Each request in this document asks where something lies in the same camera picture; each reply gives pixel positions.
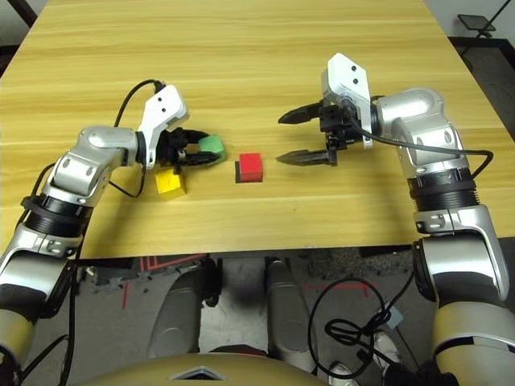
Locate grey left robot leg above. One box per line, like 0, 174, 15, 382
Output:
146, 257, 223, 359

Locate grey right robot leg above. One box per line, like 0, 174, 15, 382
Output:
263, 257, 319, 373

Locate dark slanted bar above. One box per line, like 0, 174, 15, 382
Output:
11, 0, 38, 27

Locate grey robot leg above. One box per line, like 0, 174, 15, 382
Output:
146, 257, 223, 359
263, 257, 319, 373

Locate black stand with flat plate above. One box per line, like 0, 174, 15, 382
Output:
457, 0, 513, 55

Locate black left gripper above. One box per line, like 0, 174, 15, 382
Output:
156, 127, 227, 175

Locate green block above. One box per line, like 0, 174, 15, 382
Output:
198, 134, 225, 156

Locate black mat with red lines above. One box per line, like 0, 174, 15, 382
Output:
96, 253, 208, 289

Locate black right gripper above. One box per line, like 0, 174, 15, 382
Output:
275, 101, 365, 167

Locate tan robot torso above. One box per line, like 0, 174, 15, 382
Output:
76, 352, 327, 386

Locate red block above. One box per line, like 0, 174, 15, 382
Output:
234, 152, 265, 184

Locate yellow block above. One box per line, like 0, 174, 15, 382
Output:
155, 167, 188, 201

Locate black left wrist camera cable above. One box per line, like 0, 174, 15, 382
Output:
22, 79, 167, 386

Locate white shoe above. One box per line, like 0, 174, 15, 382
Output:
372, 329, 400, 365
328, 361, 359, 386

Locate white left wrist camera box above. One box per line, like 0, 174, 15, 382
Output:
138, 84, 190, 169

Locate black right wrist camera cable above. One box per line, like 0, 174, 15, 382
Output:
341, 102, 496, 180

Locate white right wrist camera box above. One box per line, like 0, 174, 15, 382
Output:
320, 52, 373, 150

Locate black coiled floor cable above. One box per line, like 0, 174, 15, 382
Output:
307, 277, 418, 386

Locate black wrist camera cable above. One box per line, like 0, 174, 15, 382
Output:
341, 102, 496, 180
22, 79, 167, 386

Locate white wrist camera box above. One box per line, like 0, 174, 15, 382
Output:
320, 52, 373, 150
138, 84, 190, 169

